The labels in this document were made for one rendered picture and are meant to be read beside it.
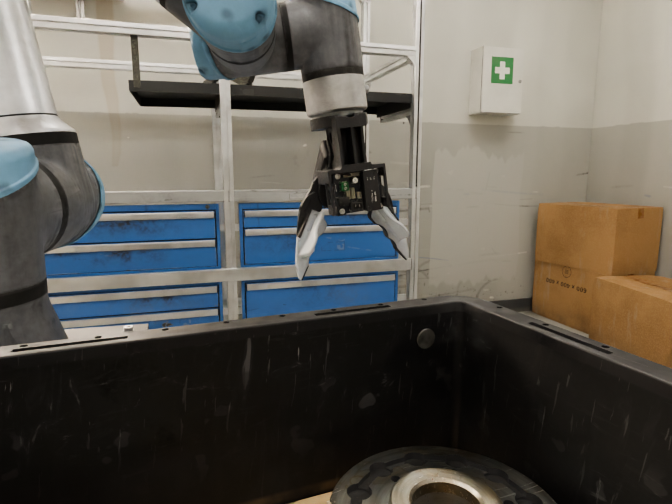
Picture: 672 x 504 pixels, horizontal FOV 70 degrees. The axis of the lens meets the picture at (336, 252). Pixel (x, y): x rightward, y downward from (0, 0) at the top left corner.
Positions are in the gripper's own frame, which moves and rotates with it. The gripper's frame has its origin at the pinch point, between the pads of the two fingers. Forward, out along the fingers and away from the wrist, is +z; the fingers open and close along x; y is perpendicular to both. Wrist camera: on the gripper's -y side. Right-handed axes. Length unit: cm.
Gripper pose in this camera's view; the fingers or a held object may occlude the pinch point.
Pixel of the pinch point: (353, 269)
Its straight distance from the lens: 64.7
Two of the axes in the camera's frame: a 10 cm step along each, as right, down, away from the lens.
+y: 2.6, 1.6, -9.5
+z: 1.3, 9.7, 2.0
